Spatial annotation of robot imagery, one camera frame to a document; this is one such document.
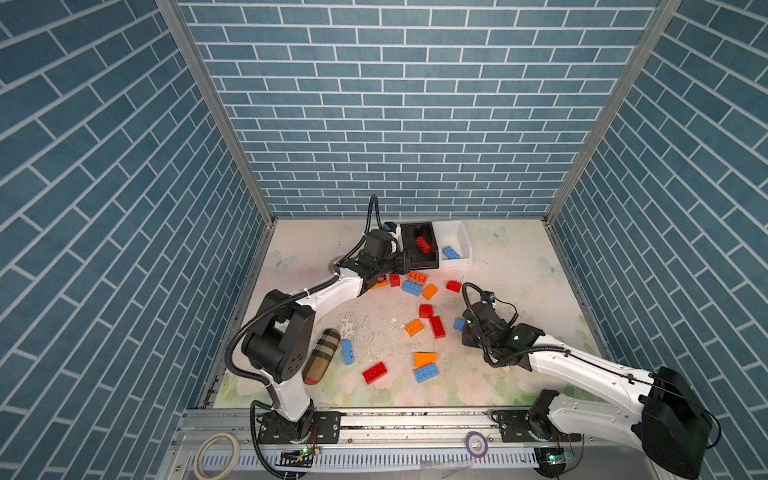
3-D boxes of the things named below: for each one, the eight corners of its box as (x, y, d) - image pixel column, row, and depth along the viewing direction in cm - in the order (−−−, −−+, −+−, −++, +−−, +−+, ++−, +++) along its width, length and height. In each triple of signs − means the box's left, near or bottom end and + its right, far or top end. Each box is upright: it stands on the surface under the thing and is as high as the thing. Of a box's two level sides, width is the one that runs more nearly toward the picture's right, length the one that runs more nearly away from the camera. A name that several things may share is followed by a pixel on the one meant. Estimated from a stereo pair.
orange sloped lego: (413, 369, 85) (414, 366, 83) (413, 355, 88) (413, 352, 86) (437, 369, 85) (438, 366, 84) (436, 355, 88) (437, 352, 86)
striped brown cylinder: (301, 381, 83) (298, 377, 80) (329, 331, 92) (327, 326, 90) (317, 388, 82) (314, 384, 79) (343, 337, 91) (341, 332, 89)
